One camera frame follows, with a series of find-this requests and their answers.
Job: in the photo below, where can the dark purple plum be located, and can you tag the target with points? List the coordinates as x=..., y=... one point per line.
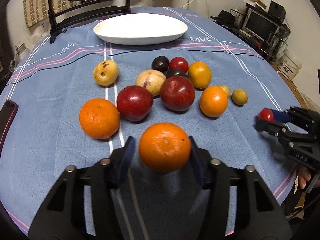
x=161, y=64

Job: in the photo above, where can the spotted yellow fruit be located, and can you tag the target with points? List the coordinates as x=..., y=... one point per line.
x=105, y=73

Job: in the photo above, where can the right hand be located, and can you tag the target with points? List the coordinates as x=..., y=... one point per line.
x=304, y=176

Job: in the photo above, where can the white plastic bucket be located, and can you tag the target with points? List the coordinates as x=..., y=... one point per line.
x=288, y=65

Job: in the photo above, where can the white oval plate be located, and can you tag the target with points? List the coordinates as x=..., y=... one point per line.
x=140, y=29

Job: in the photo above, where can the small orange mandarin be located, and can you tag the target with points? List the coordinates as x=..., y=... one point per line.
x=213, y=101

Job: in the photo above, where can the small yellow-green fruit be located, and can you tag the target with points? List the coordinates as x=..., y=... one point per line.
x=226, y=89

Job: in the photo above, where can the black computer monitor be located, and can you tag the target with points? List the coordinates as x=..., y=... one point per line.
x=259, y=26

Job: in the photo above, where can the olive green small fruit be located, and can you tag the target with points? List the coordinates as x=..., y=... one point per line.
x=239, y=97

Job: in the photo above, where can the phone with red case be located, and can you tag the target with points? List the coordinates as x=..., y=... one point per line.
x=7, y=115

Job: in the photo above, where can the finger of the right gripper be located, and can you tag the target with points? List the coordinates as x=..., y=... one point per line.
x=278, y=116
x=276, y=129

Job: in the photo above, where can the black speaker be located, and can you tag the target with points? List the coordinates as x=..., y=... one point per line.
x=277, y=11

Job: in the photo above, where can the round goldfish screen stand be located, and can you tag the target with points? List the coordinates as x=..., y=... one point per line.
x=58, y=28

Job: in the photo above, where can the yellow-orange fruit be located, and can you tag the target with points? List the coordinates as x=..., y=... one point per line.
x=200, y=75

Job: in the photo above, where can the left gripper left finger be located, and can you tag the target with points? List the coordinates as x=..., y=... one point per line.
x=79, y=205

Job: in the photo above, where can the small red tomato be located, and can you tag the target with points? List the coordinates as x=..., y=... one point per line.
x=266, y=114

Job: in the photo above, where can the black hat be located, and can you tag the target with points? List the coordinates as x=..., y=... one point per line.
x=224, y=18

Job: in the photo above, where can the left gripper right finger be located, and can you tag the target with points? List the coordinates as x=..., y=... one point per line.
x=258, y=215

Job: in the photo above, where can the blue checked tablecloth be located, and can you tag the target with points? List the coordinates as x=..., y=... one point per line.
x=53, y=82

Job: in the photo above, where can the pale purple-streaked fruit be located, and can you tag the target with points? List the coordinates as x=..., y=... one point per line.
x=151, y=80

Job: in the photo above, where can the small red plum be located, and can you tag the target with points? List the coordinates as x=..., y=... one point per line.
x=179, y=63

